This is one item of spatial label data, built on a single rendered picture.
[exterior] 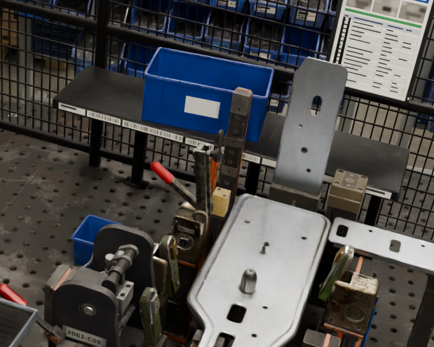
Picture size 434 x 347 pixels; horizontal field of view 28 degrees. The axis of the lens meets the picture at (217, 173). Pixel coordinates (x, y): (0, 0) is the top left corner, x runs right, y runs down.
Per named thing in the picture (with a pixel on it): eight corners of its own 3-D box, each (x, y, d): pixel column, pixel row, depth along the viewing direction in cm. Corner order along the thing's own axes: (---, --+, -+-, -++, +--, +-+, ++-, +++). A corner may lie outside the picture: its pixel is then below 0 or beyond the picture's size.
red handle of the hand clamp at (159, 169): (207, 216, 180) (151, 164, 178) (200, 221, 181) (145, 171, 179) (213, 205, 183) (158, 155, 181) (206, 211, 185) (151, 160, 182)
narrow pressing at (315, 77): (318, 196, 203) (349, 67, 184) (271, 184, 205) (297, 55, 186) (319, 195, 204) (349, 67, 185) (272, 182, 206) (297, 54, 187)
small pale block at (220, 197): (207, 321, 207) (226, 198, 186) (193, 317, 207) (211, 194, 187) (211, 312, 209) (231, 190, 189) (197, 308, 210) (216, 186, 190)
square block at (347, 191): (333, 310, 216) (364, 193, 196) (302, 301, 217) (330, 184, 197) (338, 290, 222) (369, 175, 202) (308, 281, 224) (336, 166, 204)
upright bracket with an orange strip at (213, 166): (193, 310, 209) (220, 135, 182) (189, 308, 210) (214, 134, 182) (198, 303, 212) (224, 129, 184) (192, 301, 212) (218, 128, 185)
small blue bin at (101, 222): (105, 276, 216) (107, 248, 211) (69, 264, 217) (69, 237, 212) (121, 251, 224) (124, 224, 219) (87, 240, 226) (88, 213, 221)
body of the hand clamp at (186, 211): (185, 344, 200) (203, 224, 180) (157, 335, 201) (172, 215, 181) (193, 328, 204) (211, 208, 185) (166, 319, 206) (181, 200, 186)
